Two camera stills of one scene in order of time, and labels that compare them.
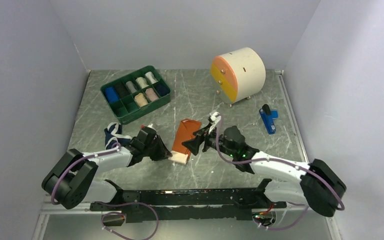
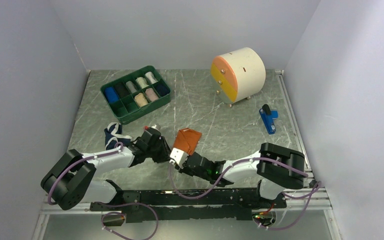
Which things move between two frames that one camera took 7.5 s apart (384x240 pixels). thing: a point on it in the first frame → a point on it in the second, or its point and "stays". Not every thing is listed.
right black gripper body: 215,141 → 187,170
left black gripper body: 146,150 stays
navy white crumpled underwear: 113,135 stays
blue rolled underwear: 111,95 stays
